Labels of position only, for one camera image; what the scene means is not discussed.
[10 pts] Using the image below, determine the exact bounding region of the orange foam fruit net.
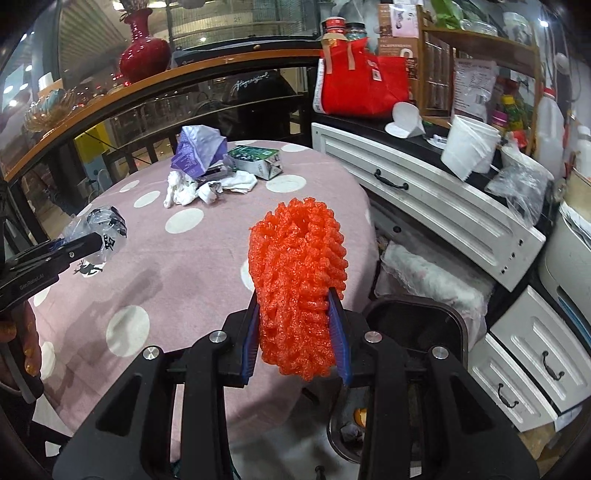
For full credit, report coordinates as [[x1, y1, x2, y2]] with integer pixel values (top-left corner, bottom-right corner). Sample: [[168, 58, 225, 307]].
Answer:
[[249, 197, 349, 381]]

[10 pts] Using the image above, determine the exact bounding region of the clear plastic wrap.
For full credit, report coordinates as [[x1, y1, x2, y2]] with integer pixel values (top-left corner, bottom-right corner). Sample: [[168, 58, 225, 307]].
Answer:
[[60, 205, 128, 265]]

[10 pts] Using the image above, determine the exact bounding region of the orange peel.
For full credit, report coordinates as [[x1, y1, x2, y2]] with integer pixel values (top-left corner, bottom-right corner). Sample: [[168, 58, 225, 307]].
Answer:
[[353, 408, 368, 429]]

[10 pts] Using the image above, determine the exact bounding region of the black trash bin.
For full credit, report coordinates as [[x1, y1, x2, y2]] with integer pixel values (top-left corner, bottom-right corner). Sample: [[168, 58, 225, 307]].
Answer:
[[327, 295, 467, 465]]

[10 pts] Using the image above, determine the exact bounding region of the left hand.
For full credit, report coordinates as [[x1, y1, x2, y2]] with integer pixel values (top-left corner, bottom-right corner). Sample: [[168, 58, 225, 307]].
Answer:
[[1, 301, 43, 404]]

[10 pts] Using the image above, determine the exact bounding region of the pink polka dot tablecloth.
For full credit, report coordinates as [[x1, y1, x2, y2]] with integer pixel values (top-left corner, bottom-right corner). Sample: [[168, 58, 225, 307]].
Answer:
[[32, 144, 378, 430]]

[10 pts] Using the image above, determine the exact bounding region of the white drawer cabinet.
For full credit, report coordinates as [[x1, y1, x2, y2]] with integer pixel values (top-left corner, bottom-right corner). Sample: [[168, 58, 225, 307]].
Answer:
[[311, 123, 546, 291]]

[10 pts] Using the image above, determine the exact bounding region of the white crumpled tissue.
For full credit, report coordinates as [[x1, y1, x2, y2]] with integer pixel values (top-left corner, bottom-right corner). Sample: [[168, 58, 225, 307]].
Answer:
[[163, 170, 257, 209]]

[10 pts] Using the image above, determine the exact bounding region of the green white carton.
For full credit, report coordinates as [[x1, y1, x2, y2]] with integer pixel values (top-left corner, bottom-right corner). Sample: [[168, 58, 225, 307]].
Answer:
[[224, 145, 283, 181]]

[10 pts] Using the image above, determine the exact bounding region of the purple plastic snack bag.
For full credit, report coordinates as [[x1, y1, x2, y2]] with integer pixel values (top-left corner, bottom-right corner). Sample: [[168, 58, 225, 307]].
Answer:
[[170, 125, 228, 180]]

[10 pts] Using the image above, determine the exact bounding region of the white paper cone cup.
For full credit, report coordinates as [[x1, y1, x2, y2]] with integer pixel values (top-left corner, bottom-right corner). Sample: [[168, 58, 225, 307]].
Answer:
[[385, 102, 425, 139]]

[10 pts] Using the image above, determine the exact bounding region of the white lower drawer unit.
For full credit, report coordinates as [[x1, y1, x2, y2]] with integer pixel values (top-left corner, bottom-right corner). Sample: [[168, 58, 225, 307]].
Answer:
[[469, 287, 590, 432]]

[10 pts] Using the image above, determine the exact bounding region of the red gift bag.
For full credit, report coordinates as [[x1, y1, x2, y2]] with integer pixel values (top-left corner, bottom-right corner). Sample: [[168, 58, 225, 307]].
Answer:
[[312, 38, 411, 119]]

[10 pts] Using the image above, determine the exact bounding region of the clear plastic bag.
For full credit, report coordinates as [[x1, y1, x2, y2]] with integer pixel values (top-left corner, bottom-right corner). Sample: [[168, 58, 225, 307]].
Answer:
[[485, 144, 554, 228]]

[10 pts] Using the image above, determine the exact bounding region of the red ceramic vase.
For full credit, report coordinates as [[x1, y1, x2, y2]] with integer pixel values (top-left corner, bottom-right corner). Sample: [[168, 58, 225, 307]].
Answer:
[[119, 7, 171, 84]]

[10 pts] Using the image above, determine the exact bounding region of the wooden curved railing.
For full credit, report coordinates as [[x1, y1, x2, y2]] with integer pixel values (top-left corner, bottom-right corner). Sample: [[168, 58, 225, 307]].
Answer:
[[4, 44, 321, 183]]

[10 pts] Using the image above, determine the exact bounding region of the wooden shelf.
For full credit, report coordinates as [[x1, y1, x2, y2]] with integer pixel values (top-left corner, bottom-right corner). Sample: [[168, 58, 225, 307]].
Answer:
[[415, 7, 543, 128]]

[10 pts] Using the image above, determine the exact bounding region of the white plastic jug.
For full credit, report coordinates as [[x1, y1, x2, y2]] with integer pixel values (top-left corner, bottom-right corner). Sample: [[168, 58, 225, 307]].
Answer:
[[534, 87, 564, 180]]

